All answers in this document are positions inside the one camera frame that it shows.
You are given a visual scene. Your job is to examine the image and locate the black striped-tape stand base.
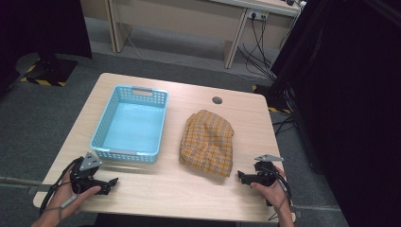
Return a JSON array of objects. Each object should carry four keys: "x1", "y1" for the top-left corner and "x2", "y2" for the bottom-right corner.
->
[{"x1": 20, "y1": 55, "x2": 79, "y2": 88}]

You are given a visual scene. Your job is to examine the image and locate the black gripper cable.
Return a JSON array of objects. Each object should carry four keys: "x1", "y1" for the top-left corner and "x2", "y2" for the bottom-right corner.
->
[
  {"x1": 260, "y1": 166, "x2": 293, "y2": 222},
  {"x1": 39, "y1": 156, "x2": 83, "y2": 217}
]

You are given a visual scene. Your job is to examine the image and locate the dark curtain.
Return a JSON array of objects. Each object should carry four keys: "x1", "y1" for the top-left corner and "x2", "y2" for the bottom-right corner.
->
[{"x1": 0, "y1": 0, "x2": 93, "y2": 93}]

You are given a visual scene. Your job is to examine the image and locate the white power strip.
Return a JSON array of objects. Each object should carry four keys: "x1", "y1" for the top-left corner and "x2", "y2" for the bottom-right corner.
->
[{"x1": 247, "y1": 9, "x2": 270, "y2": 22}]

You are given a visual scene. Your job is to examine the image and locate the light wooden desk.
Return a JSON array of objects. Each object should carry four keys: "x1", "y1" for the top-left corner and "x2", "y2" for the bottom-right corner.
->
[{"x1": 79, "y1": 0, "x2": 301, "y2": 70}]

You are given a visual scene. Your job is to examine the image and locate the black floor cables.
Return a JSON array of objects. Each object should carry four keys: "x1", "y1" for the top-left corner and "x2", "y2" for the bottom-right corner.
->
[{"x1": 271, "y1": 113, "x2": 298, "y2": 137}]

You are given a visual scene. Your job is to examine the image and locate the white floor cable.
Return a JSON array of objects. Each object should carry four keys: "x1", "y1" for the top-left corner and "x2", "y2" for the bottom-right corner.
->
[{"x1": 123, "y1": 27, "x2": 256, "y2": 81}]

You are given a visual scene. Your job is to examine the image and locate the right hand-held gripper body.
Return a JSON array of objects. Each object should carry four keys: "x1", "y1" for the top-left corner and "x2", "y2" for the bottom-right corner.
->
[{"x1": 247, "y1": 153, "x2": 285, "y2": 207}]

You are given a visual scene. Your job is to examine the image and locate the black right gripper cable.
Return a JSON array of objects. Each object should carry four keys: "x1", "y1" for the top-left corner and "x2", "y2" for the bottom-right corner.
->
[{"x1": 260, "y1": 166, "x2": 293, "y2": 222}]

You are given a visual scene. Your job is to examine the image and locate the light blue plastic basket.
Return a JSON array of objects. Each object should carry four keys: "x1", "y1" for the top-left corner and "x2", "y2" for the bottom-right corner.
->
[{"x1": 89, "y1": 84, "x2": 169, "y2": 165}]

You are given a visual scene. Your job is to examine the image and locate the person's right hand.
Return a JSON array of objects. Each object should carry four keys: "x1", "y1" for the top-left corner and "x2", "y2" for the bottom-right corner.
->
[{"x1": 250, "y1": 166, "x2": 291, "y2": 216}]

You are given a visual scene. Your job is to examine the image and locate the yellow black floor tape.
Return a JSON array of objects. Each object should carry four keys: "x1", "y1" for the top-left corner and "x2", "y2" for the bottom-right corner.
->
[{"x1": 252, "y1": 84, "x2": 293, "y2": 115}]

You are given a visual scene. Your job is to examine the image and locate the person's left hand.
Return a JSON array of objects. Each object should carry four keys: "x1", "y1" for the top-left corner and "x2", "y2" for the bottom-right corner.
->
[{"x1": 44, "y1": 171, "x2": 102, "y2": 222}]

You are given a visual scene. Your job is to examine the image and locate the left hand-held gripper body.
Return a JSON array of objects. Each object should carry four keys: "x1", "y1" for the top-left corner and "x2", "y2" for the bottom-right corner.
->
[{"x1": 69, "y1": 151, "x2": 112, "y2": 196}]

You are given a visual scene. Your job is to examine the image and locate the large black curtain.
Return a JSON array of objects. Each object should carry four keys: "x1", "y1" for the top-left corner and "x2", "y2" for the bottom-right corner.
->
[{"x1": 270, "y1": 0, "x2": 401, "y2": 227}]

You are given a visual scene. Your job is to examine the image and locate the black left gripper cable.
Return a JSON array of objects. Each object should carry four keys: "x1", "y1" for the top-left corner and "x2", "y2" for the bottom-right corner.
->
[{"x1": 39, "y1": 156, "x2": 83, "y2": 217}]

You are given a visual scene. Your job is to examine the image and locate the bundle of black cables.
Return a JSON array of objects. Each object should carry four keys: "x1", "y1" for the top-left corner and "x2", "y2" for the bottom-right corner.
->
[{"x1": 236, "y1": 14, "x2": 279, "y2": 80}]

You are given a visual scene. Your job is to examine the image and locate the grey wrist strap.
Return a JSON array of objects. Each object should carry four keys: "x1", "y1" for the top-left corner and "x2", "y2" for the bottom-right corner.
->
[{"x1": 43, "y1": 194, "x2": 78, "y2": 219}]

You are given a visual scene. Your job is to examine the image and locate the orange plaid cloth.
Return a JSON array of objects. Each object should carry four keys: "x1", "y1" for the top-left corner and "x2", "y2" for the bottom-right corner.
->
[{"x1": 178, "y1": 109, "x2": 235, "y2": 178}]

